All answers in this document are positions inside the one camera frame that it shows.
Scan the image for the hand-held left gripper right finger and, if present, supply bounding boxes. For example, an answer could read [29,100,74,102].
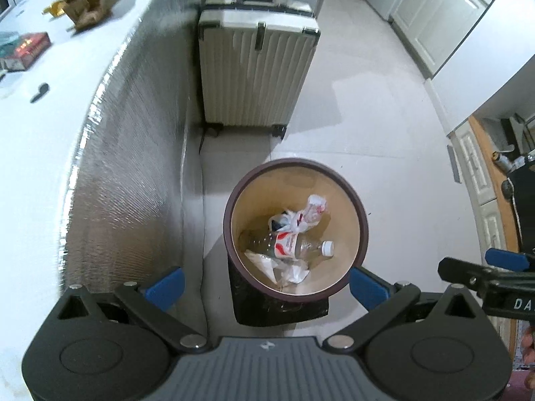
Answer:
[324,266,481,350]

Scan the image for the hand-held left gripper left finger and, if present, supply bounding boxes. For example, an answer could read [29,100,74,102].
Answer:
[58,266,209,352]

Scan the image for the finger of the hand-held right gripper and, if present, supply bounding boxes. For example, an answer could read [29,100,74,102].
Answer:
[485,248,535,273]
[437,257,535,292]

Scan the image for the clear wrapper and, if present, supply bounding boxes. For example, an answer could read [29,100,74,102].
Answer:
[278,259,311,287]

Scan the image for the yellow trash bin brown rim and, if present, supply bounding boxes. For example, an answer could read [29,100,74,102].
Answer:
[223,157,370,301]

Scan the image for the clear plastic bottle red label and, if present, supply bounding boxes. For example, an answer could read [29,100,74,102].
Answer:
[248,232,336,260]

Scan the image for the white plastic bag red print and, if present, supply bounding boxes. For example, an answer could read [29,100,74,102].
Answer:
[269,194,327,235]

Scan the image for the white paper towel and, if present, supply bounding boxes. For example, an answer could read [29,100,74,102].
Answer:
[244,250,279,280]

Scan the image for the red box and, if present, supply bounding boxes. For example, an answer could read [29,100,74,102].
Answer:
[0,31,53,72]

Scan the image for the person's right hand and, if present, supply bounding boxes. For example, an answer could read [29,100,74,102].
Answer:
[518,326,535,391]

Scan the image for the white drawer cabinet wooden top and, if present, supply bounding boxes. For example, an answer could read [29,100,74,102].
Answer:
[446,115,527,268]

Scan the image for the metal can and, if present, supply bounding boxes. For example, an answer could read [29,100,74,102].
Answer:
[492,144,518,173]

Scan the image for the white table with foil sides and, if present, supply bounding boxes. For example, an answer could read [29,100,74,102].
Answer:
[0,0,210,389]

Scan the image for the cream ribbed suitcase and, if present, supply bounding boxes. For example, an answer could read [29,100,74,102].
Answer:
[197,0,322,138]

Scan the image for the white kitchen cabinets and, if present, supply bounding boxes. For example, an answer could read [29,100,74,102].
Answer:
[391,0,492,79]

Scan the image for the black cable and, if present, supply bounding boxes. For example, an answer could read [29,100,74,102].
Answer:
[198,125,220,155]

